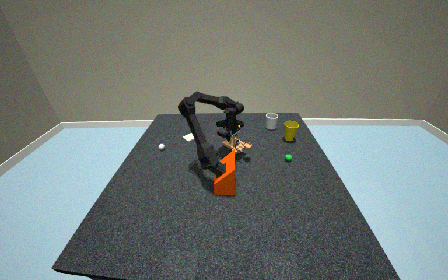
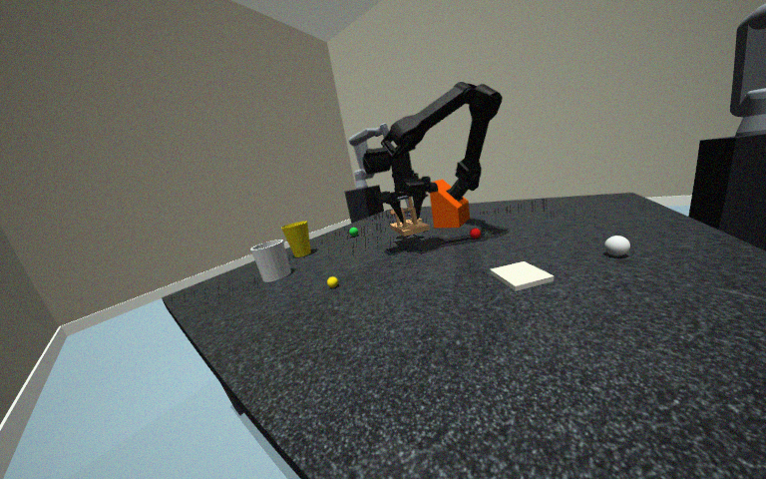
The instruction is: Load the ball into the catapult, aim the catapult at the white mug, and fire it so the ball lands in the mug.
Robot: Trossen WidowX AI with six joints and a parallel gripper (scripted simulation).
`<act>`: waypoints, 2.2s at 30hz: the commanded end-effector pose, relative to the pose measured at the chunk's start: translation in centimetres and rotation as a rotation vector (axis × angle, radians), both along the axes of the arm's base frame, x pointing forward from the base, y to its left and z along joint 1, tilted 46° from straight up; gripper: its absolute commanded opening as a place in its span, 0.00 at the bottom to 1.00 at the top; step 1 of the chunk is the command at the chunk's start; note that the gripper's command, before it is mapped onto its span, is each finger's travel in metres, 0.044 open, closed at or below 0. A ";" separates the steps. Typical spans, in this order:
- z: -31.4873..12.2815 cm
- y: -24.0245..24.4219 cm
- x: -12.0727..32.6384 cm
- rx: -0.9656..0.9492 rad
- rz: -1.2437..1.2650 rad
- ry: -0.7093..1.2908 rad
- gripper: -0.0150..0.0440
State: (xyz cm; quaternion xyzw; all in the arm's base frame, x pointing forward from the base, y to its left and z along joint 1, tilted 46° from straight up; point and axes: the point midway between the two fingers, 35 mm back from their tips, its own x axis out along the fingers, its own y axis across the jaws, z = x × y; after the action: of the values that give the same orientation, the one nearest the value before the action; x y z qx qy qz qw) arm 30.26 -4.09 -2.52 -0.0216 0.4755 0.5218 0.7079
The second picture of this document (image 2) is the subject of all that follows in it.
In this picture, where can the wooden catapult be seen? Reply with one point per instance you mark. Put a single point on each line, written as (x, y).
(409, 227)

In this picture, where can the white cup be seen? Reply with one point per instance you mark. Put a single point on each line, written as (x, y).
(272, 260)

